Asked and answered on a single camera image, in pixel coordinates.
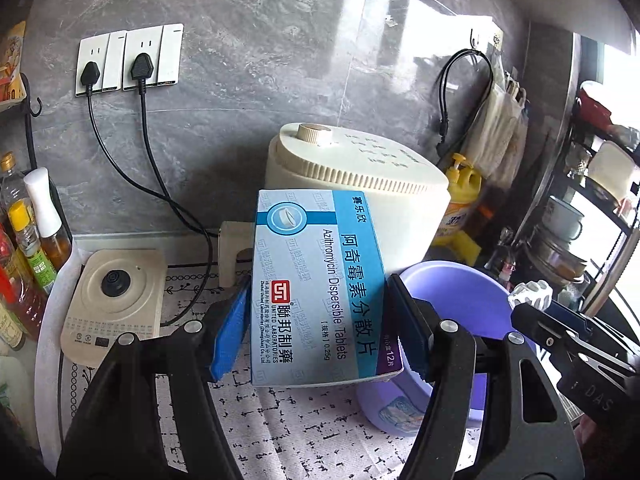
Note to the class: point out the yellow cap green label bottle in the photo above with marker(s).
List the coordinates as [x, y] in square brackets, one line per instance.
[28, 241]

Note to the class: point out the white air fryer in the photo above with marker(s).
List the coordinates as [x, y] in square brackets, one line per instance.
[407, 195]

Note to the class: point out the right side dish rack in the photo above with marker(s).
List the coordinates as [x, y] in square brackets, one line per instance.
[575, 202]

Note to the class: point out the purple plastic bucket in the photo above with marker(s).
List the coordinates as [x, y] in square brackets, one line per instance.
[459, 302]

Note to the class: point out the black metal rack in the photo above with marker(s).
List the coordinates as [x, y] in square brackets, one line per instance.
[24, 110]

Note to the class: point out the snack packet on rack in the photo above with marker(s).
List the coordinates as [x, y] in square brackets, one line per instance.
[12, 89]

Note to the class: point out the red cap oil bottle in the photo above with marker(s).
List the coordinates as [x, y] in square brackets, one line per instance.
[20, 293]

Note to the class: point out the hanging cloth bags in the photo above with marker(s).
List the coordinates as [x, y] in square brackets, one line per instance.
[496, 141]

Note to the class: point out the gold cap clear bottle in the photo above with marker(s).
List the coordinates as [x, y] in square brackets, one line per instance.
[12, 182]

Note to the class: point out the right wall socket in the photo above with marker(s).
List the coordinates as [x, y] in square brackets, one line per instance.
[163, 45]

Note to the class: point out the yellow detergent bottle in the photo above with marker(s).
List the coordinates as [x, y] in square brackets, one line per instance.
[464, 186]

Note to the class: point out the dark soy sauce bottle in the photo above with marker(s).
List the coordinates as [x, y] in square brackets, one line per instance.
[10, 329]

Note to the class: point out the blue white medicine box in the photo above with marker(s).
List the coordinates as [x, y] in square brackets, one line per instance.
[318, 293]

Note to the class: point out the white induction cooker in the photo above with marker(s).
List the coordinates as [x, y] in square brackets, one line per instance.
[119, 291]

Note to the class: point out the wall socket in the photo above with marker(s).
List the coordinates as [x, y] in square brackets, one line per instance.
[163, 45]
[107, 51]

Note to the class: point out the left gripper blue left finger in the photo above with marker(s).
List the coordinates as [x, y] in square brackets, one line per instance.
[230, 321]

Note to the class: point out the left wall socket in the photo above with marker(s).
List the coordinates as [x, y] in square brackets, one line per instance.
[107, 51]

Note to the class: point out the patterned table mat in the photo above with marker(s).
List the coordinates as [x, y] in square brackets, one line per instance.
[273, 433]

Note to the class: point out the white top oil dispenser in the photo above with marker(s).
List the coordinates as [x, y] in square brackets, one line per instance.
[54, 238]

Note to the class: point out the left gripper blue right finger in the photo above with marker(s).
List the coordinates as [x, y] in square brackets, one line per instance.
[414, 333]

